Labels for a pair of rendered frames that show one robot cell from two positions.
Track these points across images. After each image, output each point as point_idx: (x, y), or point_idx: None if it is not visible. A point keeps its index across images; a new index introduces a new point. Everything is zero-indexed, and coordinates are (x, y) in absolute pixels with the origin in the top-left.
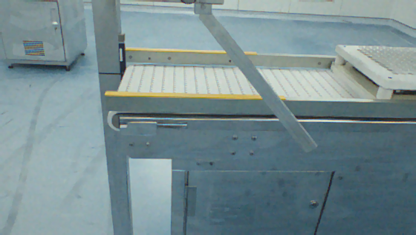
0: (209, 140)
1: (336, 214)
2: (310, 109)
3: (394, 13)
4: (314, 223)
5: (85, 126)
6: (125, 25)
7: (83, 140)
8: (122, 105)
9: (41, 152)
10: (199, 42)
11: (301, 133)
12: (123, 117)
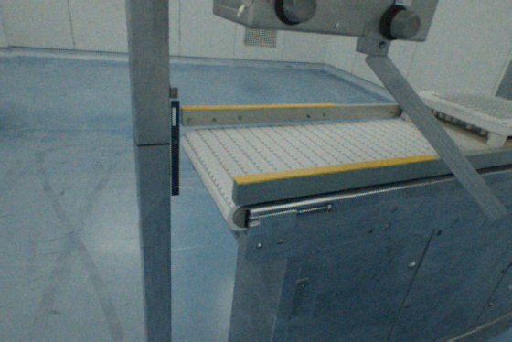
0: (350, 221)
1: (427, 271)
2: None
3: (328, 58)
4: (408, 285)
5: (31, 213)
6: (43, 75)
7: (34, 231)
8: (260, 195)
9: None
10: None
11: (491, 199)
12: (257, 211)
